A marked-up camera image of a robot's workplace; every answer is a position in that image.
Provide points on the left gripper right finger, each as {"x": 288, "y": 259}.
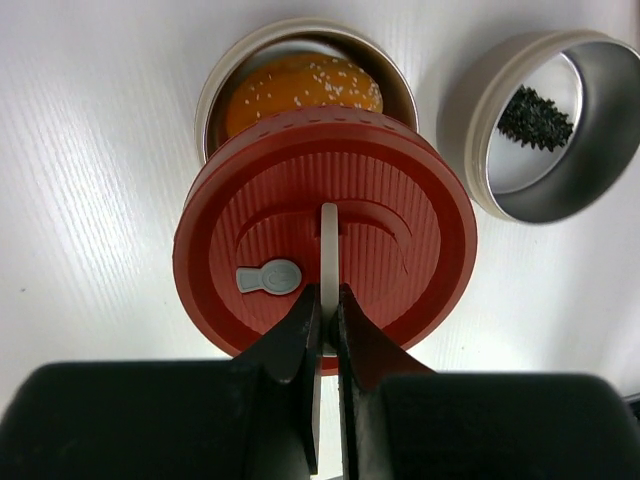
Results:
{"x": 401, "y": 420}

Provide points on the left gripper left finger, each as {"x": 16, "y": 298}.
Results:
{"x": 252, "y": 417}

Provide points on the red lunch box lid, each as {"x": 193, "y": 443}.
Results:
{"x": 407, "y": 230}

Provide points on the black spiky food piece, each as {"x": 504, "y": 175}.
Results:
{"x": 534, "y": 121}

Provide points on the orange sesame bun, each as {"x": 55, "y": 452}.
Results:
{"x": 298, "y": 81}

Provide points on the red lunch box container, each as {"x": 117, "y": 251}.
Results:
{"x": 289, "y": 38}

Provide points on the beige lunch box container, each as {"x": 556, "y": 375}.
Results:
{"x": 589, "y": 75}

